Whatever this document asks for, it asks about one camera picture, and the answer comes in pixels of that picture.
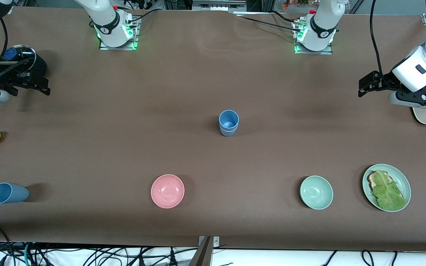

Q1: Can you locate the toast slice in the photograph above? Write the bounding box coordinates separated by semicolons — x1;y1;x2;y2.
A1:
367;171;404;198

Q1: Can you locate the mint green plate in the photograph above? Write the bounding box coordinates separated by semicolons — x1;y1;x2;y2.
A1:
362;164;412;212

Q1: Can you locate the green lettuce leaf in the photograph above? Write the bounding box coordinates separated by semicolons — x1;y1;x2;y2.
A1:
372;171;408;211

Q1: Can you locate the mint green bowl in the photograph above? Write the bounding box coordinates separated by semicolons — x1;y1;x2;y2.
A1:
300;175;334;210

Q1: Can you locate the pink bowl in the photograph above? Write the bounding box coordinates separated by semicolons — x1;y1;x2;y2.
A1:
151;174;185;209

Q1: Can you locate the dark brown pole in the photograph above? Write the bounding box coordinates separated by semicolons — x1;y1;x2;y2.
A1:
188;236;213;266

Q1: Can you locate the black pot with blue handle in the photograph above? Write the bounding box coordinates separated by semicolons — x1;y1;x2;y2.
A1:
0;44;47;110

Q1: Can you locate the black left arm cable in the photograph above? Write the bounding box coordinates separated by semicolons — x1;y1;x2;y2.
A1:
369;0;387;78

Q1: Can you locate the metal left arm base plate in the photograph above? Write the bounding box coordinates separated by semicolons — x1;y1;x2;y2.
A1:
294;18;334;55

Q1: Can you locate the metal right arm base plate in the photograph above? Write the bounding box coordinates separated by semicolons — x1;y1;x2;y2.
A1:
99;15;140;51

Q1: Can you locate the black base power cable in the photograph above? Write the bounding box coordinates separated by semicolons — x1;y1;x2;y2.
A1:
126;8;159;23
230;10;304;34

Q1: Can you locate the silver metal frame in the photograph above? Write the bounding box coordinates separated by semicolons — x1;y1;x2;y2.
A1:
192;0;247;12

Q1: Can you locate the small metal table bracket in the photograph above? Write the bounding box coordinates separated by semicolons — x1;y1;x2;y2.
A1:
198;236;220;247

